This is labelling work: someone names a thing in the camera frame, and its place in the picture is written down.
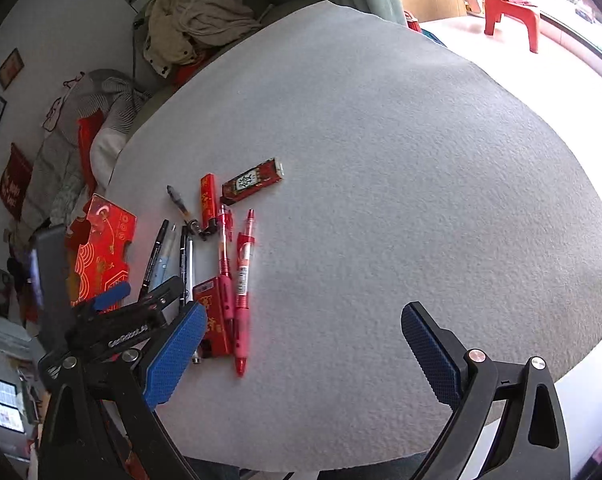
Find black cable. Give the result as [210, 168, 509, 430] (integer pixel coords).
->
[130, 20, 147, 91]

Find beige clothing pile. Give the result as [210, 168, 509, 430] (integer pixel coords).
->
[142, 0, 264, 78]

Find red cardboard box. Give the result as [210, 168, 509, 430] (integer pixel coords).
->
[64, 193, 138, 308]

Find red rectangular pack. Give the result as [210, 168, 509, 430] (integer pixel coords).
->
[221, 157, 285, 206]

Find grey striped pillow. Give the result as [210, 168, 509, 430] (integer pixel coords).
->
[44, 69, 149, 136]

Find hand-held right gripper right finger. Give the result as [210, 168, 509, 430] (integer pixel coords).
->
[400, 301, 572, 480]

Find dark grey pen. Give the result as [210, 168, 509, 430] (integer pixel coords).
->
[166, 185, 205, 241]

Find white felt mat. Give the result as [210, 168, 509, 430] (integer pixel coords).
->
[104, 0, 602, 473]

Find red picture frame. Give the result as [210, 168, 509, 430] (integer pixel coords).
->
[0, 48, 25, 92]

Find white pillow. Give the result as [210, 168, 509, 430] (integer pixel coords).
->
[88, 125, 132, 186]

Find red cloth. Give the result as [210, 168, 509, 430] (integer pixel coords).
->
[76, 110, 107, 196]

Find black pen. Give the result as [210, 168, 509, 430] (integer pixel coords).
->
[178, 225, 189, 311]

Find black marker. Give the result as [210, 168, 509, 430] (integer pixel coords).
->
[138, 219, 170, 303]

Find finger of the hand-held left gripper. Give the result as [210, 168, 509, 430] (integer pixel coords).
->
[131, 276, 186, 318]
[71, 281, 132, 318]

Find light blue pen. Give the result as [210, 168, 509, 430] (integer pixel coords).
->
[148, 223, 179, 293]

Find red gel pen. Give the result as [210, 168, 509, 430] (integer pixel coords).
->
[232, 208, 256, 378]
[216, 204, 234, 321]

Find red printed pillow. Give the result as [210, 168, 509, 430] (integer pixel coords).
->
[0, 142, 34, 221]

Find red lighter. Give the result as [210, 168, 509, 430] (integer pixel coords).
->
[199, 173, 219, 236]

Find computer screen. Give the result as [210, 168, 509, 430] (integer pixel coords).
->
[0, 372, 27, 433]

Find red plastic chair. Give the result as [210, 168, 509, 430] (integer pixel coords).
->
[481, 0, 542, 54]

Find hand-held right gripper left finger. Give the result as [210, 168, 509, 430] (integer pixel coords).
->
[38, 301, 208, 480]

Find grey patterned blanket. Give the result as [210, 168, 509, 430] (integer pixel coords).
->
[18, 130, 89, 231]

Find small red box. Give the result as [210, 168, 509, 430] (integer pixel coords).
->
[192, 276, 233, 358]

